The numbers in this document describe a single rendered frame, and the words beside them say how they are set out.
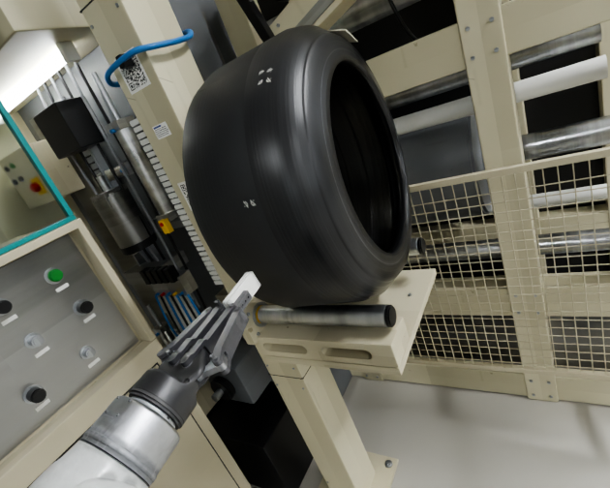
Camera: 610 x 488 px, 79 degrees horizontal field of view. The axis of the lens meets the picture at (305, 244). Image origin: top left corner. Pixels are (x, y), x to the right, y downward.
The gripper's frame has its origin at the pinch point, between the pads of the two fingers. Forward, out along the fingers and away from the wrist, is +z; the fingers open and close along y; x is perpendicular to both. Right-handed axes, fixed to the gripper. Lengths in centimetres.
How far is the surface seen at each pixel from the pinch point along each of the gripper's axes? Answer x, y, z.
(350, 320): 22.3, -4.4, 15.4
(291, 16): -33, 11, 71
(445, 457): 116, 2, 36
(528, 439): 119, -24, 49
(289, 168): -13.2, -10.1, 11.7
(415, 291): 36, -10, 38
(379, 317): 21.7, -10.6, 15.8
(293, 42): -27.5, -9.1, 29.3
